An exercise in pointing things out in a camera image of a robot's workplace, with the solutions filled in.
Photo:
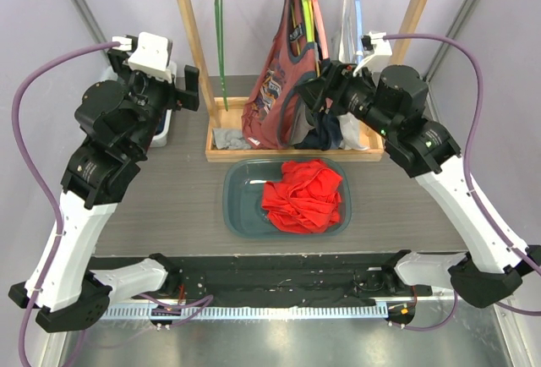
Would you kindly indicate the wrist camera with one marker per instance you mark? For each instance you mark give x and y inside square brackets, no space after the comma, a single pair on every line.
[148,53]
[377,53]

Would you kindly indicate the green plastic hanger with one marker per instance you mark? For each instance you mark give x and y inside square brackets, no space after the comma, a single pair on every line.
[218,13]

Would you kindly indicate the lime green hanger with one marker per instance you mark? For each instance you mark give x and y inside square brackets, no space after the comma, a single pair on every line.
[298,29]

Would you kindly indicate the navy tank top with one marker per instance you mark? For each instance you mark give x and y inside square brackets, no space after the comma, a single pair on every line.
[325,135]

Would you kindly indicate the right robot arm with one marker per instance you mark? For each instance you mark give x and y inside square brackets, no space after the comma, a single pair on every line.
[392,105]

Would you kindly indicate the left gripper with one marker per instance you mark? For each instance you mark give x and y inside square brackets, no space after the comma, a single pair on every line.
[181,97]

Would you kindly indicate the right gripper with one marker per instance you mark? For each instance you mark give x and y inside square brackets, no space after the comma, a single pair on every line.
[331,84]

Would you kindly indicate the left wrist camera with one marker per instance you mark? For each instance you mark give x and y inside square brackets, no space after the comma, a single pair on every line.
[148,53]

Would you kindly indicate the yellow hanger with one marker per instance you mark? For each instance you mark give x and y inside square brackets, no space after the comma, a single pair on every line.
[312,36]

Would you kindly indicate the white plastic basket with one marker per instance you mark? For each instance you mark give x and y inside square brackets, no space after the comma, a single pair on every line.
[160,138]

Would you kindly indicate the maroon graphic tank top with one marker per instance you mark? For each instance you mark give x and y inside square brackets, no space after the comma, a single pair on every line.
[270,110]

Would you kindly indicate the grey tank top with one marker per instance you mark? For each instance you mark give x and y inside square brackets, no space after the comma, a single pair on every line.
[232,139]

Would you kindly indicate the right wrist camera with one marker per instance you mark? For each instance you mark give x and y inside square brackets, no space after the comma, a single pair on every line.
[377,53]

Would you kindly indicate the red tank top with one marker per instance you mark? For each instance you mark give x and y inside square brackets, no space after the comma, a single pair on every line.
[306,200]

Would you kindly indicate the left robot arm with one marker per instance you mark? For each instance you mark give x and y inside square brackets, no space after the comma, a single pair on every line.
[119,118]

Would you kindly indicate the teal plastic tub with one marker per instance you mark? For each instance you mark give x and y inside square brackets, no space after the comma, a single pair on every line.
[242,198]

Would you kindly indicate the pink hanger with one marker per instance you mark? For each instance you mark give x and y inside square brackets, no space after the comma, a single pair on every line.
[320,30]

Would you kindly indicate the light blue hanger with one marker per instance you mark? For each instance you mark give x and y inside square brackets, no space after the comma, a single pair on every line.
[351,32]

